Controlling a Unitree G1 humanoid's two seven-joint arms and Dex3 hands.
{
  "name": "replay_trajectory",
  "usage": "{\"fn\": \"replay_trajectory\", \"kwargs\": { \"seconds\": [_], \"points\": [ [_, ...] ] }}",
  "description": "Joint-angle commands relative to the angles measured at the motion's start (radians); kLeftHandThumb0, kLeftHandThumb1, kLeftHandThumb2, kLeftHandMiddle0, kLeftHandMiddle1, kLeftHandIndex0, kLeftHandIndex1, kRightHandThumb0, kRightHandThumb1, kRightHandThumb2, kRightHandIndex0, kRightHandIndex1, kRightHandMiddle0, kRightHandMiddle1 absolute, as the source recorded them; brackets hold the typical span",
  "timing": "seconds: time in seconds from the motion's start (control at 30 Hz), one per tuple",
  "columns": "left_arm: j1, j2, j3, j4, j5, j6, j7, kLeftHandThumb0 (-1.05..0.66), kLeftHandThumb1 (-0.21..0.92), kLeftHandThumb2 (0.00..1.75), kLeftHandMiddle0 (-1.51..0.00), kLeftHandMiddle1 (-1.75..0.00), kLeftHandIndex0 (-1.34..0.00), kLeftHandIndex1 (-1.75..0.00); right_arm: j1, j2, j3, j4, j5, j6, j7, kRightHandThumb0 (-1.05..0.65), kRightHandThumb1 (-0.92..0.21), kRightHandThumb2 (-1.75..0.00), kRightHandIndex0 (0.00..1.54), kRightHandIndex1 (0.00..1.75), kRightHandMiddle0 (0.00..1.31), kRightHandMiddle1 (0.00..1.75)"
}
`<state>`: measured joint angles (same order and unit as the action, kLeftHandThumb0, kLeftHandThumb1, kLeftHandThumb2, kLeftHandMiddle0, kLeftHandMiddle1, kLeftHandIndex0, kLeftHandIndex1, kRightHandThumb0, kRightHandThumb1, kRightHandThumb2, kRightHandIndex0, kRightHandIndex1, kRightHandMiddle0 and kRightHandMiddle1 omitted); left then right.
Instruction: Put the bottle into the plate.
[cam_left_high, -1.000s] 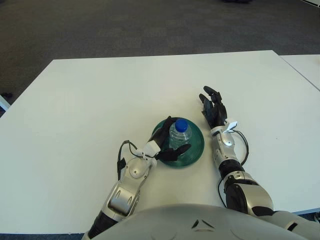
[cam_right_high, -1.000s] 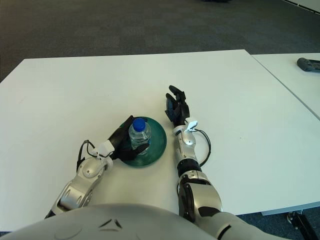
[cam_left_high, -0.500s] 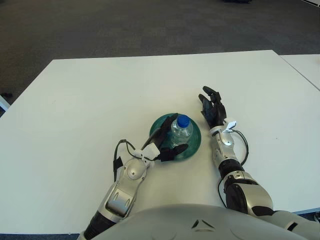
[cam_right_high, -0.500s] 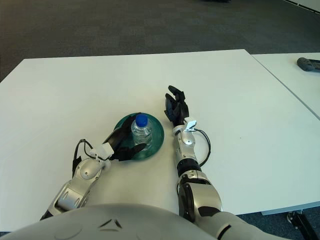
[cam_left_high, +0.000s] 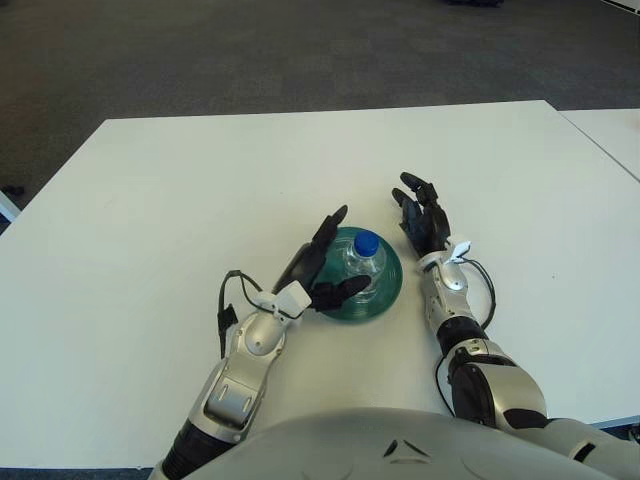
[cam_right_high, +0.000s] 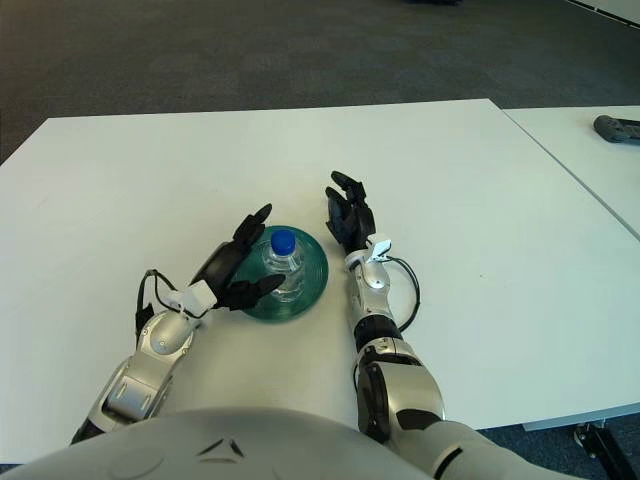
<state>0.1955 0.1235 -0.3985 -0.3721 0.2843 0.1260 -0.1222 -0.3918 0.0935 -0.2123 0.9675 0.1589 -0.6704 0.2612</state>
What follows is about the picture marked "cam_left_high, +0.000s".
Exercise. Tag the white neighbouring table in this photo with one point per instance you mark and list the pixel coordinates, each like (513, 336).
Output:
(615, 130)

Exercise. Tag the white furniture leg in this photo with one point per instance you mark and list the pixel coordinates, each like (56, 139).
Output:
(6, 210)

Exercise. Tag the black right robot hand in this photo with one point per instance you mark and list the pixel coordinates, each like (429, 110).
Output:
(430, 225)

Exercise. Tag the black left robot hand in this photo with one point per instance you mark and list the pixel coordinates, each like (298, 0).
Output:
(305, 265)

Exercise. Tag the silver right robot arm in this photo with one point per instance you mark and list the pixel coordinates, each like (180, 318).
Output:
(500, 385)

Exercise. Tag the grey robot torso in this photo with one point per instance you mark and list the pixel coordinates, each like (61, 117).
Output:
(350, 450)

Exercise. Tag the clear bottle with blue cap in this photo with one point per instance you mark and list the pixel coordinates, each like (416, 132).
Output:
(367, 260)

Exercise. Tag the green round plate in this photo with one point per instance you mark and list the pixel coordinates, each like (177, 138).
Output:
(395, 275)

